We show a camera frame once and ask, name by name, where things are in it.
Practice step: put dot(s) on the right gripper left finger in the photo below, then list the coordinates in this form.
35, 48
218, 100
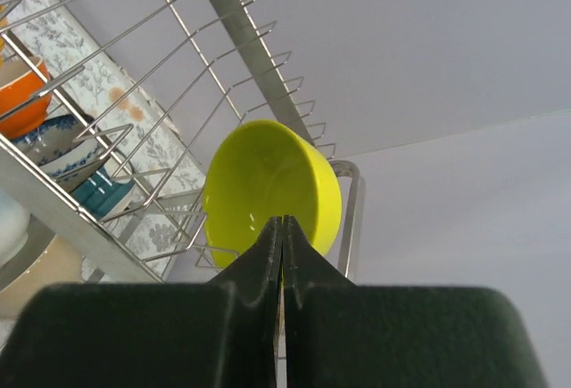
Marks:
214, 334

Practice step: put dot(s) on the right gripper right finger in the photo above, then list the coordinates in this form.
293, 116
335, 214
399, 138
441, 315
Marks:
339, 334

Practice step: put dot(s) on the steel two-tier dish rack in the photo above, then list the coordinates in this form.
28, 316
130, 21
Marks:
208, 67

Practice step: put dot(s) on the beige bowl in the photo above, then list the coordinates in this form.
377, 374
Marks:
58, 262

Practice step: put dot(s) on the teal bowl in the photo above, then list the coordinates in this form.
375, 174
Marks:
104, 197

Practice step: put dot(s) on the floral table mat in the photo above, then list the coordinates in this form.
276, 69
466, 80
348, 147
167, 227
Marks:
63, 42

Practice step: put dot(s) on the light blue white bowl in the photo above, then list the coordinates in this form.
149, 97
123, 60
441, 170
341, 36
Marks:
14, 224

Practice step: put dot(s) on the blue floral white bowl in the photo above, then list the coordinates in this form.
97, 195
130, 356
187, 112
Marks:
52, 148

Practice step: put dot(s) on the orange bowl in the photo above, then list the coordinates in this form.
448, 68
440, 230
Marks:
18, 83

